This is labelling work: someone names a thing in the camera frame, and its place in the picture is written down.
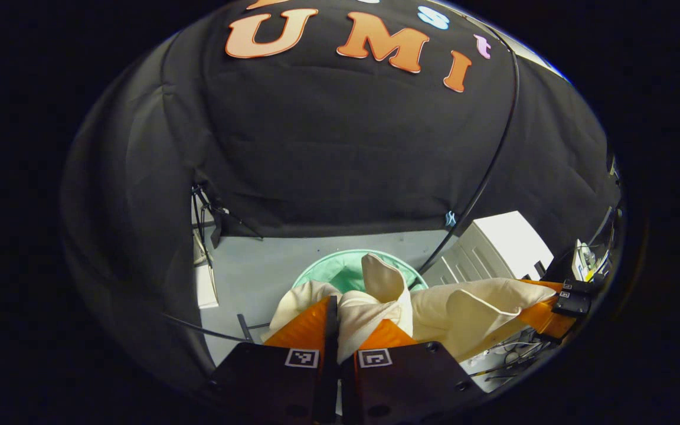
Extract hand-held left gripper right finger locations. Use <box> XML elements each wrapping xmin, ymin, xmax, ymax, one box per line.
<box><xmin>340</xmin><ymin>319</ymin><xmax>485</xmax><ymax>425</ymax></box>

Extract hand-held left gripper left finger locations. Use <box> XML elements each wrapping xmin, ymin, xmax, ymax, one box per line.
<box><xmin>207</xmin><ymin>295</ymin><xmax>339</xmax><ymax>425</ymax></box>

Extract green laundry hamper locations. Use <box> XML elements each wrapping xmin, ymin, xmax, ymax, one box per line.
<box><xmin>292</xmin><ymin>249</ymin><xmax>429</xmax><ymax>293</ymax></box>

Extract cream collared shirt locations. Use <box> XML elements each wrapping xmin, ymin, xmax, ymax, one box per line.
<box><xmin>260</xmin><ymin>253</ymin><xmax>541</xmax><ymax>364</ymax></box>

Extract black clothes rack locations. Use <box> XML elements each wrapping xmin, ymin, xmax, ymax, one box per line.
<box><xmin>163</xmin><ymin>44</ymin><xmax>521</xmax><ymax>344</ymax></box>

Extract white cabinet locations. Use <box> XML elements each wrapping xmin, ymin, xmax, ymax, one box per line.
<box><xmin>423</xmin><ymin>211</ymin><xmax>553</xmax><ymax>284</ymax></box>

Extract black backdrop cloth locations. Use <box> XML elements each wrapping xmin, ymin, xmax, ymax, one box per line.
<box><xmin>60</xmin><ymin>0</ymin><xmax>621</xmax><ymax>390</ymax></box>

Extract black and white cables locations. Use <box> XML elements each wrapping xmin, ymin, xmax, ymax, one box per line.
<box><xmin>469</xmin><ymin>336</ymin><xmax>556</xmax><ymax>380</ymax></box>

